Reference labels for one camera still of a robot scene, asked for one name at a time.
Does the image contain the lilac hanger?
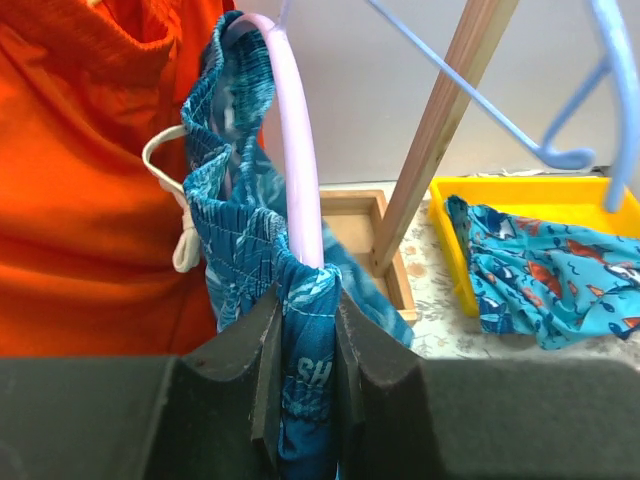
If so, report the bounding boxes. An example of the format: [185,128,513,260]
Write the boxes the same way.
[222,1,324,268]

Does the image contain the light blue hanger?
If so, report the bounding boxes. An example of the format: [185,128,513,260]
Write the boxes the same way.
[369,0,639,213]

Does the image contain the light blue patterned shorts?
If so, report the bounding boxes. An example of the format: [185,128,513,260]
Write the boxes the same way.
[445,196,639,350]

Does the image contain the wooden clothes rack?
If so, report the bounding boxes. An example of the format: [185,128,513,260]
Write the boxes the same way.
[321,0,518,324]

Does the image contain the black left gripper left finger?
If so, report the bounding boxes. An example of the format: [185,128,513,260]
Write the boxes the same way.
[1,290,282,479]

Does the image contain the yellow plastic bin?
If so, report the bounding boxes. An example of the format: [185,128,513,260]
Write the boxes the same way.
[428,176,639,317]

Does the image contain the orange shorts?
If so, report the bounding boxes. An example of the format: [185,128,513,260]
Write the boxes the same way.
[1,1,235,356]

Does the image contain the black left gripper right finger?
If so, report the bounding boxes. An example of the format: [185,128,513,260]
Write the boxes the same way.
[335,296,639,479]

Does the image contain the dark blue shark shorts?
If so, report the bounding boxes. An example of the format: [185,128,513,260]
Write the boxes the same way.
[141,9,416,480]

